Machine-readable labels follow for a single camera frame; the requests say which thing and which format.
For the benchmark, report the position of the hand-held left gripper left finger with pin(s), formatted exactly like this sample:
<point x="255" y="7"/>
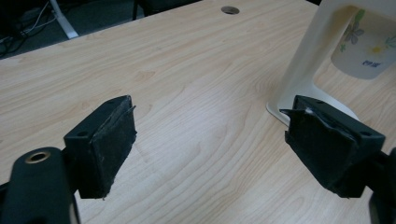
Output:
<point x="102" y="155"/>

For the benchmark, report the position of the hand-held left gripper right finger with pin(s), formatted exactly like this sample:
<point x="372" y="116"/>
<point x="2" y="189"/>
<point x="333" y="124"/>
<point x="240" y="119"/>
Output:
<point x="323" y="149"/>

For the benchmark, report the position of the white floral print cup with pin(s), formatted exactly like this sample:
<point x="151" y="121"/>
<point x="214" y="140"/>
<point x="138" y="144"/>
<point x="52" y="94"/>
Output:
<point x="370" y="53"/>

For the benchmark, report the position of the cream plastic cup rack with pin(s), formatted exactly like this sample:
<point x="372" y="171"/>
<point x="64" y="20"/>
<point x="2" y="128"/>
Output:
<point x="323" y="34"/>

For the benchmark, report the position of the white metal desk leg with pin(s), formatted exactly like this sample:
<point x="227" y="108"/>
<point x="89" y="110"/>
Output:
<point x="63" y="21"/>

